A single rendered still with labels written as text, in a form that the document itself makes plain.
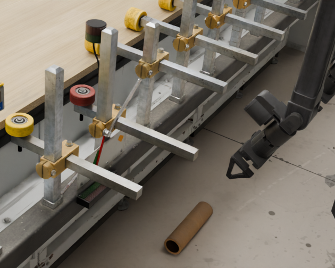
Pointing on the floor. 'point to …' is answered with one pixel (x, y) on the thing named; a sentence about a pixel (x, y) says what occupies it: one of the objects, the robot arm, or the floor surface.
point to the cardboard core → (188, 227)
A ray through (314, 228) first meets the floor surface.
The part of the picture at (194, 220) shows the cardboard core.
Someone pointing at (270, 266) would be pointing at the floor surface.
